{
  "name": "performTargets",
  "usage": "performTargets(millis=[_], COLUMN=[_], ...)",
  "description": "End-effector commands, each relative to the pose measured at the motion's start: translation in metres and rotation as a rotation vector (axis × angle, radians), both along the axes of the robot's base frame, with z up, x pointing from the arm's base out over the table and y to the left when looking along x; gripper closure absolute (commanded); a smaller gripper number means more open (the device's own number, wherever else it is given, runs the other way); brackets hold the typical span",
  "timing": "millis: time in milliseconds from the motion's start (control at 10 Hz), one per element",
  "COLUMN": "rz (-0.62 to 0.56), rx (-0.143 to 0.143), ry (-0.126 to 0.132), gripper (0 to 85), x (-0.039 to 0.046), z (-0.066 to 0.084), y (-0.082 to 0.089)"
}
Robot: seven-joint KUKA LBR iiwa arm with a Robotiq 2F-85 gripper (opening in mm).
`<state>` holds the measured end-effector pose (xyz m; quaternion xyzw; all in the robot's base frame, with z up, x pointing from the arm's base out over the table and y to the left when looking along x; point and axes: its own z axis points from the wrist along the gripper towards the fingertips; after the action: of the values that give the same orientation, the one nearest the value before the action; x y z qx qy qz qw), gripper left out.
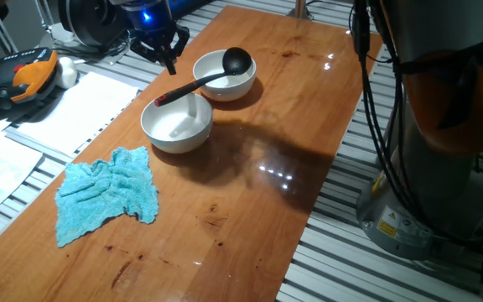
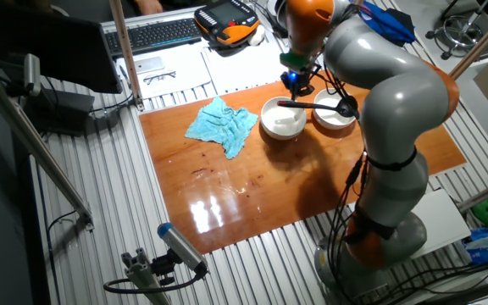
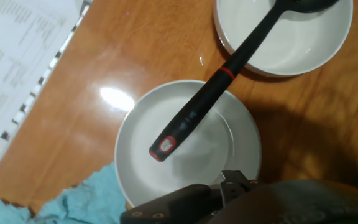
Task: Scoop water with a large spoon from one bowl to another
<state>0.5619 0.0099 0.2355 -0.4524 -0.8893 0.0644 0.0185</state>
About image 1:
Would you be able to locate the printed paper sheet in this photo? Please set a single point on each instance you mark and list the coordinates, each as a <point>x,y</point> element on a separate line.
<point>2,168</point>

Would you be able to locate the teal terry cloth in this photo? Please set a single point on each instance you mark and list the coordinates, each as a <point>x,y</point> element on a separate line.
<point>99,197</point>

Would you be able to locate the aluminium frame post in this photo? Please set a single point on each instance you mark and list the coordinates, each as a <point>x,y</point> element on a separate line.
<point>300,8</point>

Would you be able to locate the black ladle with red tip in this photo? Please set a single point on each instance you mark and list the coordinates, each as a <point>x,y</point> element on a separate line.
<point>237,60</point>

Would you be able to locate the white paper sheet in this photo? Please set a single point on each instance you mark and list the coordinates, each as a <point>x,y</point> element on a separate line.
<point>78,113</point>

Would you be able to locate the white ceramic bowl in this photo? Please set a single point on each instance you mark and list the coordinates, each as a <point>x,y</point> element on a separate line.
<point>229,90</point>
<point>174,134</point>

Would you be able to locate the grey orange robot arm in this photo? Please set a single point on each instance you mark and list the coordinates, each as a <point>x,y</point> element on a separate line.
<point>447,105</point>

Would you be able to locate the brown wooden board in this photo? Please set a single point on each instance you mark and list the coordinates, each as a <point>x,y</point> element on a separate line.
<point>245,209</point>

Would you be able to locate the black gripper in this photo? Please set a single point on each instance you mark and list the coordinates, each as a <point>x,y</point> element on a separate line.
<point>149,21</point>

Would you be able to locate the orange black teach pendant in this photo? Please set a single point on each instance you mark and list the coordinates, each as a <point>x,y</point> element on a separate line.
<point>27,75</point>

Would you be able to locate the black filament spool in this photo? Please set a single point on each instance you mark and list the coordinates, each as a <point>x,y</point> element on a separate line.
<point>90,21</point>

